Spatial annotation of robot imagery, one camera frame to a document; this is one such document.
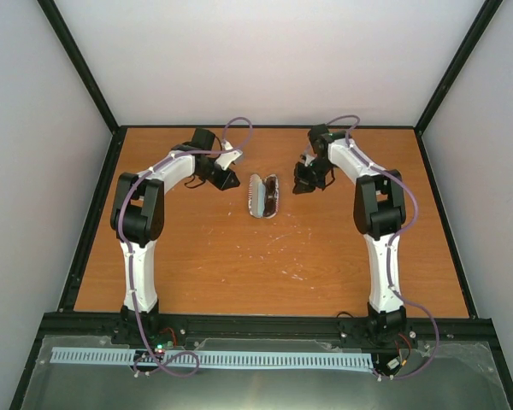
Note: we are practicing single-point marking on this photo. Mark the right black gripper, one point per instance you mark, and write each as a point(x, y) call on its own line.
point(298, 177)

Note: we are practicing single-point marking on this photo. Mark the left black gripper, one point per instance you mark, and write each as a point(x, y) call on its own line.
point(224, 184)

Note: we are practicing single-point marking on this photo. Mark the american flag glasses case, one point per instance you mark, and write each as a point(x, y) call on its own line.
point(256, 196)

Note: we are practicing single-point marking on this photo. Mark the brown sunglasses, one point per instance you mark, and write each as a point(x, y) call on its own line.
point(271, 196)

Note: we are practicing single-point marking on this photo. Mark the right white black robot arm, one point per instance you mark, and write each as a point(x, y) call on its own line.
point(379, 214)

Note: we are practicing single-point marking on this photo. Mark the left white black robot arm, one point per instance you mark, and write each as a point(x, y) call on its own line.
point(138, 215)

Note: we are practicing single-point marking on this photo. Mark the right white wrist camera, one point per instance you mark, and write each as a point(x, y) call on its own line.
point(307, 158)

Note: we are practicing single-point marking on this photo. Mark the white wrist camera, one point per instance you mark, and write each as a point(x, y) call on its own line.
point(307, 158)
point(229, 156)

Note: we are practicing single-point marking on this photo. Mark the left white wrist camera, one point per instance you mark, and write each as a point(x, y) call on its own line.
point(229, 156)

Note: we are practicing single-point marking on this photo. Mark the light blue slotted cable duct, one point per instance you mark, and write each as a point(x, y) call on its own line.
point(220, 359)

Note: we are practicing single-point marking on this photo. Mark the black aluminium frame rail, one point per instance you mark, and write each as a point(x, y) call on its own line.
point(202, 326)

